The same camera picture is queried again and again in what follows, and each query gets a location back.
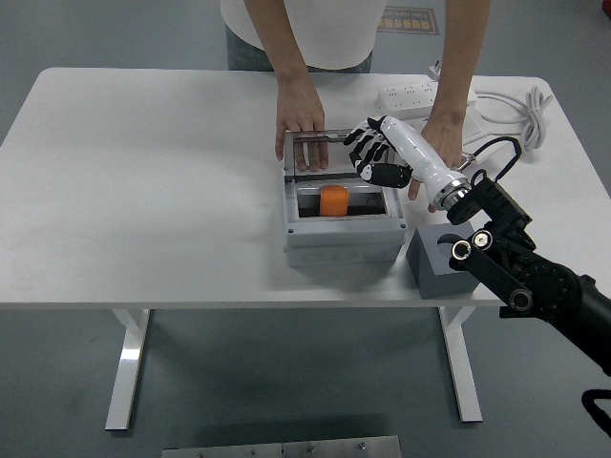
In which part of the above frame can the white power cord with plug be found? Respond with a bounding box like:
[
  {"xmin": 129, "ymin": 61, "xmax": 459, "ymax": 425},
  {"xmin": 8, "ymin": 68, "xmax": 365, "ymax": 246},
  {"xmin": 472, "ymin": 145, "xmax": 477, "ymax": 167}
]
[{"xmin": 429, "ymin": 60, "xmax": 555, "ymax": 155}]

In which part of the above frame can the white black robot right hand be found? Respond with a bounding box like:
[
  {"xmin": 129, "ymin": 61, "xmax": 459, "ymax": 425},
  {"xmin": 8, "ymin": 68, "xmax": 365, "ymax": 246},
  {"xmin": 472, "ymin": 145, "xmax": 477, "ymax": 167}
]
[{"xmin": 342, "ymin": 114, "xmax": 472, "ymax": 206}]

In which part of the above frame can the orange cylindrical battery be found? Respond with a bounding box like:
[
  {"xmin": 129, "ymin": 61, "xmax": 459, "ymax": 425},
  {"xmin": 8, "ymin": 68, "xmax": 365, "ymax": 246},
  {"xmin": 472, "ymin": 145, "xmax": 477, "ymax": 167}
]
[{"xmin": 318, "ymin": 184, "xmax": 350, "ymax": 219}]

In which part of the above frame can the transparent box lid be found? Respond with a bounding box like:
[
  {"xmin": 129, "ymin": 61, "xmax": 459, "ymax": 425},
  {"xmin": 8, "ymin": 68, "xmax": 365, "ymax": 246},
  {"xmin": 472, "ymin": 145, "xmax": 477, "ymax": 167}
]
[{"xmin": 284, "ymin": 127, "xmax": 397, "ymax": 185}]

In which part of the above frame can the brown floor sign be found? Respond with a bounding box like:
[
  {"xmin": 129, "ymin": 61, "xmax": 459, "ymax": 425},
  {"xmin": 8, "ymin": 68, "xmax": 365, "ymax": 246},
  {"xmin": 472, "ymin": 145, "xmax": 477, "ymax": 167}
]
[{"xmin": 376, "ymin": 5, "xmax": 439, "ymax": 35}]

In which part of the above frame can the person's right hand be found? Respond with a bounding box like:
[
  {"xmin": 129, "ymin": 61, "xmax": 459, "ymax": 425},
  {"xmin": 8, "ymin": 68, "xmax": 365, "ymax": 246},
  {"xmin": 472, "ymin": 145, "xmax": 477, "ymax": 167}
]
[{"xmin": 275, "ymin": 80, "xmax": 330, "ymax": 173}]

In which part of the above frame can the white power strip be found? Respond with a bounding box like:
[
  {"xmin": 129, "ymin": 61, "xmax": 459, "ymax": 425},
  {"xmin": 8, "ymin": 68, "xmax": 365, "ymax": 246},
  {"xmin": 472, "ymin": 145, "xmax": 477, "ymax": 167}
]
[{"xmin": 376, "ymin": 80, "xmax": 478, "ymax": 120}]

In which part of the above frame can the person's left hand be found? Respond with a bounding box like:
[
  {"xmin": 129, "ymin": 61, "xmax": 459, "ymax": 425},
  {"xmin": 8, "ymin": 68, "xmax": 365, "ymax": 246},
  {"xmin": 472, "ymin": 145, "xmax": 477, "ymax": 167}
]
[{"xmin": 407, "ymin": 112, "xmax": 468, "ymax": 215}]

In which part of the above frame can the white table leg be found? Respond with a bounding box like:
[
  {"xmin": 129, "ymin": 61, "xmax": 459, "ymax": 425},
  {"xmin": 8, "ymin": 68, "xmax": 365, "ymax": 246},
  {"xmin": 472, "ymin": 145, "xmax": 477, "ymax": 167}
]
[
  {"xmin": 437, "ymin": 307, "xmax": 483, "ymax": 424},
  {"xmin": 104, "ymin": 308, "xmax": 153, "ymax": 432}
]

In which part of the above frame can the grey holder block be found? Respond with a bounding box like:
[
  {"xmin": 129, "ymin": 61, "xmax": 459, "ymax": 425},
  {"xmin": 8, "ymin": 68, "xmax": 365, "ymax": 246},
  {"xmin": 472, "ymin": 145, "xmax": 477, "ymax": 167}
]
[{"xmin": 406, "ymin": 221, "xmax": 481, "ymax": 301}]

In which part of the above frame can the grey metal plate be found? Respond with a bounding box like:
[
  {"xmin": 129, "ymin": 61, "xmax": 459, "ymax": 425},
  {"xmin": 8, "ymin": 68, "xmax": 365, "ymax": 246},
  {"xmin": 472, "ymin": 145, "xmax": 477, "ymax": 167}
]
[{"xmin": 161, "ymin": 434, "xmax": 402, "ymax": 458}]

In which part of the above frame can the grey plastic junction box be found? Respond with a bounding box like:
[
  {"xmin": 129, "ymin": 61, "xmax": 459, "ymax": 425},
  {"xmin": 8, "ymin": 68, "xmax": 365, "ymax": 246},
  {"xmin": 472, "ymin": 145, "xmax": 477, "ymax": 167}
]
[{"xmin": 281, "ymin": 169, "xmax": 409, "ymax": 267}]

